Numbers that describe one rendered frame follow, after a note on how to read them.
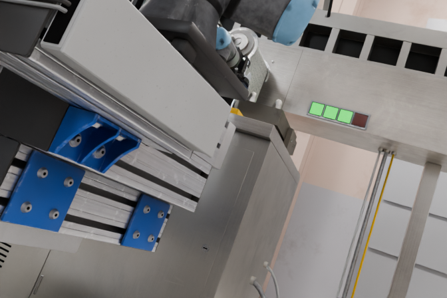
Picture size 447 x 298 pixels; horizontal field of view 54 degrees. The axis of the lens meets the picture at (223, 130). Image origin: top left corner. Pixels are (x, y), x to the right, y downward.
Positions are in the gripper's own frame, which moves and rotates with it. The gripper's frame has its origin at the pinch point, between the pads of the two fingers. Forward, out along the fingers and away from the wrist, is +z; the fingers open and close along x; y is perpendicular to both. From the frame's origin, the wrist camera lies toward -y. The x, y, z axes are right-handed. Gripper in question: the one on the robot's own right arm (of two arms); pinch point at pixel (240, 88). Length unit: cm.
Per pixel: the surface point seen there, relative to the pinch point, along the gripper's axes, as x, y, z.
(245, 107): -7.0, -8.7, -6.5
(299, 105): -16.4, 9.4, 30.0
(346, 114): -36.1, 10.6, 29.3
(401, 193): -75, 36, 277
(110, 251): 8, -68, -29
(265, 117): -15.1, -10.2, -6.5
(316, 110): -24.3, 8.8, 29.3
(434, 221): -106, 20, 273
